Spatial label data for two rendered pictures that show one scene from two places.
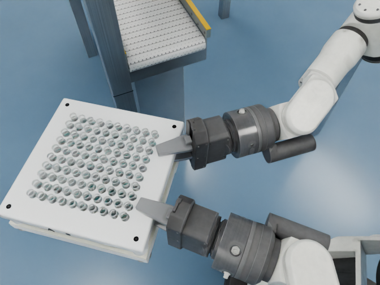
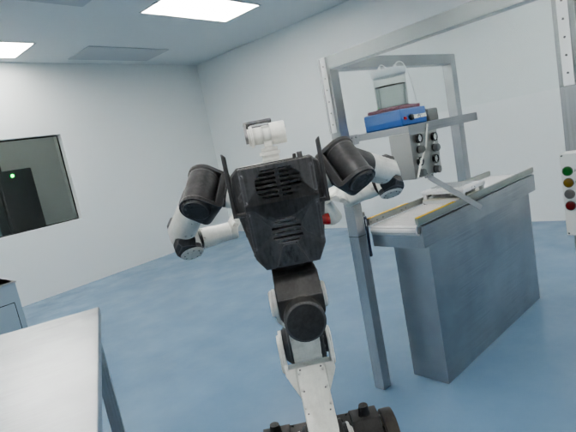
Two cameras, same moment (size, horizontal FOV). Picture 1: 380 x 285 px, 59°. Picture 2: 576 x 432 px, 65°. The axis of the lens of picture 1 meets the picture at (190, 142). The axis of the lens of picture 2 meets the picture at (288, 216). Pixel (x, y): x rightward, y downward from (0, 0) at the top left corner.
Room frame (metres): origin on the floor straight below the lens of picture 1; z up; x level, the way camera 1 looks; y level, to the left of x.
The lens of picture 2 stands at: (-0.26, -1.77, 1.28)
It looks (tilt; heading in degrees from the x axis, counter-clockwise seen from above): 9 degrees down; 73
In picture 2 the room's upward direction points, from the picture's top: 11 degrees counter-clockwise
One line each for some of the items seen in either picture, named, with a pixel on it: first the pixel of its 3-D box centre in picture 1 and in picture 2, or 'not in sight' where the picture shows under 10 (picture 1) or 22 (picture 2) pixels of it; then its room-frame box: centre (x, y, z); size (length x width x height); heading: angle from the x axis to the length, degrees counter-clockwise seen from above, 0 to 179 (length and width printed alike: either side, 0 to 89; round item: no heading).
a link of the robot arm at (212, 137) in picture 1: (220, 137); not in sight; (0.34, -0.06, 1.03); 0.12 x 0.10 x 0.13; 108
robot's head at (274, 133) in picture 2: not in sight; (268, 137); (0.13, -0.45, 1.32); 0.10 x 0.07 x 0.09; 166
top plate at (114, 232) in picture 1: (98, 166); not in sight; (0.28, 0.16, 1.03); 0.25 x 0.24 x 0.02; 166
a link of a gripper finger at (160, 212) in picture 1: (155, 209); not in sight; (0.19, 0.05, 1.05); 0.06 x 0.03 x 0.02; 68
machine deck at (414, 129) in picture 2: not in sight; (411, 129); (1.05, 0.20, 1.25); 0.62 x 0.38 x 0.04; 24
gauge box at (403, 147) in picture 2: not in sight; (416, 153); (0.92, -0.01, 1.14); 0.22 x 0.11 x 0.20; 24
